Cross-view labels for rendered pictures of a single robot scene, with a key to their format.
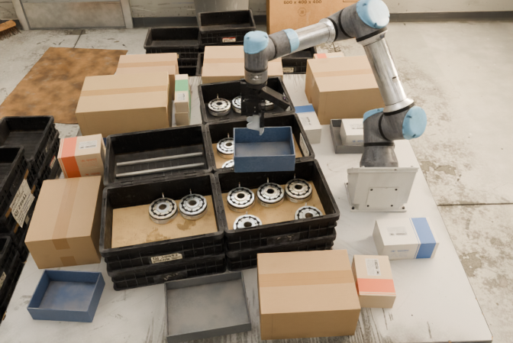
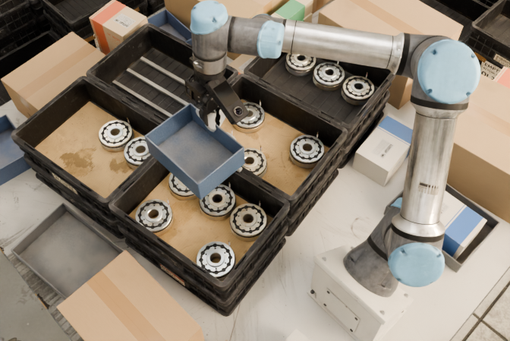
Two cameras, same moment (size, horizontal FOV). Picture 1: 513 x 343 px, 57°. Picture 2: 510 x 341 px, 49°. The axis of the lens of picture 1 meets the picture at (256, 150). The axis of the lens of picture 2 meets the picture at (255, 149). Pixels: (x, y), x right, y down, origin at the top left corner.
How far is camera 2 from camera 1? 1.06 m
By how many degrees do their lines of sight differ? 34
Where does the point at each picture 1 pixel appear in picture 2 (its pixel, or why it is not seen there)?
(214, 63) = (353, 4)
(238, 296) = not seen: hidden behind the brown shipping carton
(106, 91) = not seen: outside the picture
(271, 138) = (225, 143)
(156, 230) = (92, 149)
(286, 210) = (214, 232)
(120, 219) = (83, 115)
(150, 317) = (32, 222)
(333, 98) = not seen: hidden behind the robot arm
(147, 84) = not seen: outside the picture
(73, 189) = (80, 57)
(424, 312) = not seen: outside the picture
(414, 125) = (404, 267)
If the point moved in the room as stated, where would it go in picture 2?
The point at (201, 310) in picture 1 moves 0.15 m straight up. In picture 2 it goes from (67, 254) to (51, 230)
